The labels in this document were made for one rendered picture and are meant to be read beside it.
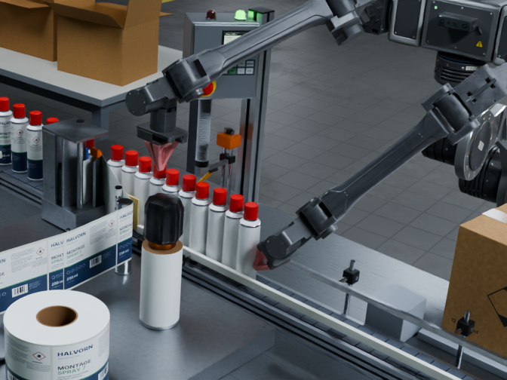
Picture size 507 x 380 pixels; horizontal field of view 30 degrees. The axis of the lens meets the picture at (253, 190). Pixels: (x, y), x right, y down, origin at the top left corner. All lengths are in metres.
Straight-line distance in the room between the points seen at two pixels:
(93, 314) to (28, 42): 2.62
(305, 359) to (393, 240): 2.53
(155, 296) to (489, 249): 0.74
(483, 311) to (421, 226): 2.62
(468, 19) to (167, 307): 1.04
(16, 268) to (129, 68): 2.04
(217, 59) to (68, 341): 0.66
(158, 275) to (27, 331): 0.34
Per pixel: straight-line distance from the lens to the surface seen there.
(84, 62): 4.06
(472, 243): 2.16
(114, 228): 2.21
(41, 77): 4.07
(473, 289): 2.20
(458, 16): 2.48
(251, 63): 2.27
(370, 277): 2.50
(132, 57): 4.00
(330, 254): 2.58
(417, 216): 4.91
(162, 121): 2.05
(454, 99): 1.96
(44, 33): 4.28
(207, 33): 2.22
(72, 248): 2.13
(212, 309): 2.19
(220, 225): 2.29
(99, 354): 1.85
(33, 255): 2.07
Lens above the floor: 2.01
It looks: 24 degrees down
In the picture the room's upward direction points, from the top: 5 degrees clockwise
